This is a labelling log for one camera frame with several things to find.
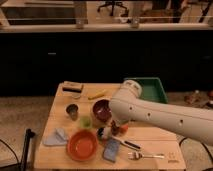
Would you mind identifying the dark red grape bunch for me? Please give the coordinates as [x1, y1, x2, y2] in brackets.
[111, 121, 120, 136]

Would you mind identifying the metal cup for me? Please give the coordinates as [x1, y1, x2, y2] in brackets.
[66, 104, 78, 121]

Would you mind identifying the small green cup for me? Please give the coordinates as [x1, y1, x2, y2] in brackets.
[80, 116, 92, 129]

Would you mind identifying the orange bowl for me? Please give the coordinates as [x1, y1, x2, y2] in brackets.
[67, 130, 98, 162]

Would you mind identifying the white dish brush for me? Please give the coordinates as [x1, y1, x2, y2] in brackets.
[97, 127, 141, 150]

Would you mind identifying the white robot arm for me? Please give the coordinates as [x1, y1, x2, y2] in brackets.
[109, 80, 213, 146]

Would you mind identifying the dark red bowl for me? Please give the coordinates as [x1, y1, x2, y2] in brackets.
[92, 99, 111, 122]

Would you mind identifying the yellow banana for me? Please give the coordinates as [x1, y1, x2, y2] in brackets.
[88, 92, 105, 100]

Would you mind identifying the green plastic tray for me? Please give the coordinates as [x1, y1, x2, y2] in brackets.
[127, 77, 168, 104]

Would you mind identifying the orange peach fruit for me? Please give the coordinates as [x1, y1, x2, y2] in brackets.
[119, 123, 129, 134]

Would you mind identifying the silver fork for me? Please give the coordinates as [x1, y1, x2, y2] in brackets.
[128, 152, 164, 160]

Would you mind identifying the grey folded cloth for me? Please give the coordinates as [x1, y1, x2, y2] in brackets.
[42, 128, 68, 146]

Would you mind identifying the blue sponge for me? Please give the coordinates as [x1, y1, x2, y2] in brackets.
[103, 138, 120, 163]

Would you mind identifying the wooden table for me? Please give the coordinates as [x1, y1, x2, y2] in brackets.
[34, 83, 186, 171]

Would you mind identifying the black stand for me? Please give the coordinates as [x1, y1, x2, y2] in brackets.
[20, 129, 35, 171]

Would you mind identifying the black cable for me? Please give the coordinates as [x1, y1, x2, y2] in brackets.
[178, 136, 213, 171]

